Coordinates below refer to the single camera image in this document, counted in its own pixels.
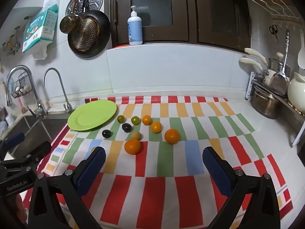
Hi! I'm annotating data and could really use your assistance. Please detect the dark brown window frame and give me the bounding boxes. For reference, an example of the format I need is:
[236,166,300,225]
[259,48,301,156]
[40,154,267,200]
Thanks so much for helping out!
[104,0,252,50]

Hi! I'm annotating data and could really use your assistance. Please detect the metal spatula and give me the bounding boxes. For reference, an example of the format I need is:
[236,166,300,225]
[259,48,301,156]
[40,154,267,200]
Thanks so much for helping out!
[269,29,290,96]

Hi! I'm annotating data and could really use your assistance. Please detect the stainless steel sink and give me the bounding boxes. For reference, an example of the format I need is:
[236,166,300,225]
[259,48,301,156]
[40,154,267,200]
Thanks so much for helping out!
[0,113,69,160]

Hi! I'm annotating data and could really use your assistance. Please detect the metal wall tap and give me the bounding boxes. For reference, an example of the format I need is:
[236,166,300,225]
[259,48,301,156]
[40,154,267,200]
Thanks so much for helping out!
[2,26,21,56]

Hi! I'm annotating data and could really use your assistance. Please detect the cream handled knife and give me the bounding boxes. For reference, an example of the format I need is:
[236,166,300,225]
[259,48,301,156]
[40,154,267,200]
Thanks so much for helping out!
[239,57,262,71]
[244,48,267,65]

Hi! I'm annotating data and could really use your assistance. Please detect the metal dish rack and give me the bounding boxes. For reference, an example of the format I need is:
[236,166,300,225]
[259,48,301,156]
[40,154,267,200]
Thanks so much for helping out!
[251,80,305,148]

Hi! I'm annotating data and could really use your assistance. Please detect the small brass pot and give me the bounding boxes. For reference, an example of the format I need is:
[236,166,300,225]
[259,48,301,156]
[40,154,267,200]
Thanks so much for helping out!
[59,0,81,34]

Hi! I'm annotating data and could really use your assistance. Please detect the black scissors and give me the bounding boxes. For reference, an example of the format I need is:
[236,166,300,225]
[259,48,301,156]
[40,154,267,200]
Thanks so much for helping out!
[269,24,279,44]

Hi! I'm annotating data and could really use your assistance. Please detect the large orange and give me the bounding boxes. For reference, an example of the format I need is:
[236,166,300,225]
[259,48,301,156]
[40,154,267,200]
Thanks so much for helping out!
[124,139,141,155]
[164,129,180,144]

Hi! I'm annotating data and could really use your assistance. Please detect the colourful chequered tablecloth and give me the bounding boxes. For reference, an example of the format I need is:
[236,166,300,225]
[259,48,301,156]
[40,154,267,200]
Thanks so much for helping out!
[22,95,293,229]

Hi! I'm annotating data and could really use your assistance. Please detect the white ladle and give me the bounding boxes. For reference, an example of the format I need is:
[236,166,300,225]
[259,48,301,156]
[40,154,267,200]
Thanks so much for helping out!
[297,30,305,68]

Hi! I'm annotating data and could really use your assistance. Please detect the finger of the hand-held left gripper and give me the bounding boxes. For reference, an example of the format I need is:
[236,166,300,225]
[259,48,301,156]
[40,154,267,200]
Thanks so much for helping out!
[0,132,25,158]
[24,141,51,170]

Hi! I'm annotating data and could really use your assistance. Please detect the perforated metal strainer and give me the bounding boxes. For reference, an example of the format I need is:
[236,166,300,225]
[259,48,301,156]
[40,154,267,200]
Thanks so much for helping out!
[71,17,100,52]

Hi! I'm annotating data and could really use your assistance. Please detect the slim gooseneck faucet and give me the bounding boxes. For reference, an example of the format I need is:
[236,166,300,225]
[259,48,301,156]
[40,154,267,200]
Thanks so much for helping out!
[43,68,74,115]

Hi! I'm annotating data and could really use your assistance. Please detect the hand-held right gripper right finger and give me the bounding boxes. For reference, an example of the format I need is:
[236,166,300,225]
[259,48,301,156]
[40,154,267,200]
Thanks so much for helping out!
[202,146,282,229]

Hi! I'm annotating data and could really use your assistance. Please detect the teal white printed packet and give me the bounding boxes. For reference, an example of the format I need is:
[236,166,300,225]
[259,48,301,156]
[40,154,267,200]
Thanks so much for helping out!
[22,0,60,60]

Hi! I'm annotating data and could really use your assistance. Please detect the white pump bottle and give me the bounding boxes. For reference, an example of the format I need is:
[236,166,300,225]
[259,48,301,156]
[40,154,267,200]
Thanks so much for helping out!
[127,5,143,46]

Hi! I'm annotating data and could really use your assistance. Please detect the white ceramic jar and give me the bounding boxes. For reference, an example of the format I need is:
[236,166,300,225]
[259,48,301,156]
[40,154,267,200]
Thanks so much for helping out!
[287,72,305,114]

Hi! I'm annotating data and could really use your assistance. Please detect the person's left hand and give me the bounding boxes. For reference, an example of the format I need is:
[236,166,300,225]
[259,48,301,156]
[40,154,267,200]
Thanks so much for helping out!
[11,192,28,229]

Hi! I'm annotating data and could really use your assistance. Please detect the black wire basket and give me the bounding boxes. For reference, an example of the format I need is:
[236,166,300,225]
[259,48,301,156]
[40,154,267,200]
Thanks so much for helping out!
[11,74,32,98]

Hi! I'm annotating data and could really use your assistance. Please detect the white wire rack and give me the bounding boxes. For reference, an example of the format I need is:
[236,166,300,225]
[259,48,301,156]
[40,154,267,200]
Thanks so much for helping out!
[248,0,302,19]

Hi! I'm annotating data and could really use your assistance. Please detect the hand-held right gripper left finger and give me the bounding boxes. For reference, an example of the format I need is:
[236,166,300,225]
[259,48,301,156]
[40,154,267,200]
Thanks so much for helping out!
[28,147,106,229]

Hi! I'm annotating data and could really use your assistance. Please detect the stainless steel pot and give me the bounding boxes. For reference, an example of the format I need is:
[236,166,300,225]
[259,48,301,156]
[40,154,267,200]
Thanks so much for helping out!
[250,83,282,120]

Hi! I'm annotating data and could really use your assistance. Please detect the black wok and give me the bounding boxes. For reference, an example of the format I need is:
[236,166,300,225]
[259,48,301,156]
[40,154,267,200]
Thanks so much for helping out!
[67,0,111,58]

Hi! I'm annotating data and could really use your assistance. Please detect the tall pull-down faucet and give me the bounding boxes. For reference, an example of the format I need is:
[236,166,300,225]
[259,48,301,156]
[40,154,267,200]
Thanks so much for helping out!
[6,65,48,118]

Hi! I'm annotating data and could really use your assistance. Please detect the green plate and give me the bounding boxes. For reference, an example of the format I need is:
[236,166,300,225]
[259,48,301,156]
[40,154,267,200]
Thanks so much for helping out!
[67,100,117,132]

